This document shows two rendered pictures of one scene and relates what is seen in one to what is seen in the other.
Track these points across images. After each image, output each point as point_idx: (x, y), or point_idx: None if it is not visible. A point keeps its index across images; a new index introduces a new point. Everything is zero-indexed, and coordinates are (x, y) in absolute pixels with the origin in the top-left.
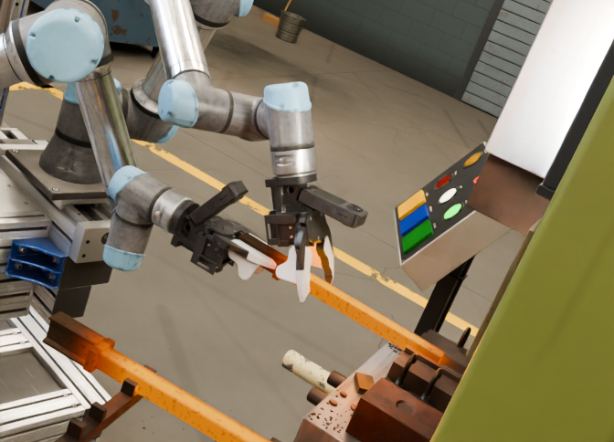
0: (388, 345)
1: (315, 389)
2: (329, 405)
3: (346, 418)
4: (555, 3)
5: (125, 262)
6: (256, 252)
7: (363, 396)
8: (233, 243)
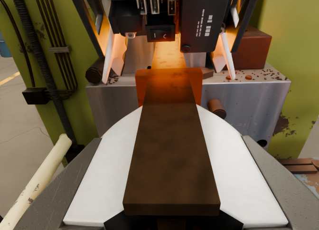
0: (109, 84)
1: (220, 107)
2: (254, 78)
3: (249, 71)
4: None
5: None
6: (215, 122)
7: (270, 35)
8: (289, 196)
